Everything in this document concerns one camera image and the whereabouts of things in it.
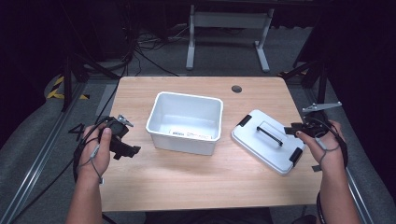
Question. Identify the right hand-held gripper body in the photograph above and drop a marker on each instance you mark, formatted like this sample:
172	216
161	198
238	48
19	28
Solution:
314	126

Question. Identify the person's right hand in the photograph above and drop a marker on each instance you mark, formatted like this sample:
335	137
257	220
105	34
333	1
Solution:
327	152

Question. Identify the yellow black hazard tape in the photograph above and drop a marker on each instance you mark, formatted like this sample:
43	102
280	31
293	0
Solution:
54	91

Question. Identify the person's left hand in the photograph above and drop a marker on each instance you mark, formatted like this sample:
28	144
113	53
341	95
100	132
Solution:
96	158

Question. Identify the small grey tape piece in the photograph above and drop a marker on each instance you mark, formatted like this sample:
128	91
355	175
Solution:
317	168

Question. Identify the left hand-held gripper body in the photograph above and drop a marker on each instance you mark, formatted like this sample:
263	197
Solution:
116	127

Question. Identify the grey metal stand frame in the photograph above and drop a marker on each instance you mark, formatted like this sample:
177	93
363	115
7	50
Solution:
229	20

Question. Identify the black tripod stand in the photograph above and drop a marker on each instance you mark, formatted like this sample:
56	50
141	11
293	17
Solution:
70	81
314	74

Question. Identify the white plastic storage box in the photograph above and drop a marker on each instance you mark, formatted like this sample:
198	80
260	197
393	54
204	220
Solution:
186	121

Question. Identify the grey metal floor rail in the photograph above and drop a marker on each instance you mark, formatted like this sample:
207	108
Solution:
358	193
40	155

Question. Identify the grey round table grommet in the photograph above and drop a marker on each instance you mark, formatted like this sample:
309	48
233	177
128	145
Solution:
236	89

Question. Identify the person's dark pants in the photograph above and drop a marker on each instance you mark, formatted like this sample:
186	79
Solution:
208	217

